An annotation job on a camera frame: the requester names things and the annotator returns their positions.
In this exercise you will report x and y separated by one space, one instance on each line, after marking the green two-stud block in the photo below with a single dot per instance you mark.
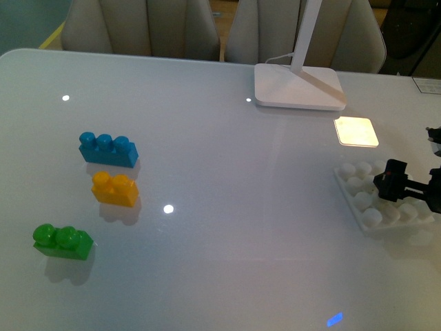
65 243

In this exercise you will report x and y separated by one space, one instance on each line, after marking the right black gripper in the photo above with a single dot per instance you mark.
394 183

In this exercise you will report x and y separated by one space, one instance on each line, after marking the white desk lamp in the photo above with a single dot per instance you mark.
299 86

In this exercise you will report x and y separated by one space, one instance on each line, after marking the blue three-stud block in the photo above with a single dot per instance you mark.
105 150

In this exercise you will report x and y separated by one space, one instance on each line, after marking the beige chair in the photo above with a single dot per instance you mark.
346 36
172 29

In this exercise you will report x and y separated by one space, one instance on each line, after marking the left beige chair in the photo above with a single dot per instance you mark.
172 29

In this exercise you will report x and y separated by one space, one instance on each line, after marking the white studded base plate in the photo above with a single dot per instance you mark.
371 212

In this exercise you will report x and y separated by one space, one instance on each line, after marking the yellow two-stud block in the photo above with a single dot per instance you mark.
116 190

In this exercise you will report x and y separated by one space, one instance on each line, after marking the right beige chair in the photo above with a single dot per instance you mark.
346 36

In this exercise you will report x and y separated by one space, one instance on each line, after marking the dark chair at right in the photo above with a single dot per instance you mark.
411 32

